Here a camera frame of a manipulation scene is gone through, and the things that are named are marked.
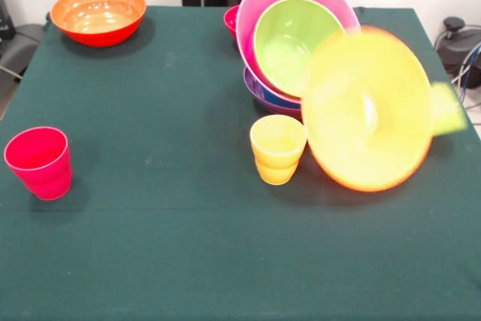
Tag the large orange bowl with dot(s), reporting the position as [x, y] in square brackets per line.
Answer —
[368, 118]

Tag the red-orange bowl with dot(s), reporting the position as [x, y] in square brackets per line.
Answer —
[97, 37]

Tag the lime green cup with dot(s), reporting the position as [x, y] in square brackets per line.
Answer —
[447, 110]

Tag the black device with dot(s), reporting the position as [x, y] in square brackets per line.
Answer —
[5, 16]

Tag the small blue bowl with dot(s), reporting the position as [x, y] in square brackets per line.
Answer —
[280, 101]

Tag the small red-pink bowl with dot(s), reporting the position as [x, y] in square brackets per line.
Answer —
[230, 22]

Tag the dark green tablecloth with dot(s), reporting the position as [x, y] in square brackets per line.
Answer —
[188, 242]

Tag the lime green bowl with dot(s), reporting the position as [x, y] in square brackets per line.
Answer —
[285, 46]

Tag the red-pink cup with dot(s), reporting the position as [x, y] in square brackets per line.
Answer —
[41, 170]

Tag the purple bowl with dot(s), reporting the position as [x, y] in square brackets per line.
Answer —
[263, 101]

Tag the yellow cup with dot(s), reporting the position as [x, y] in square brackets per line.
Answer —
[276, 159]

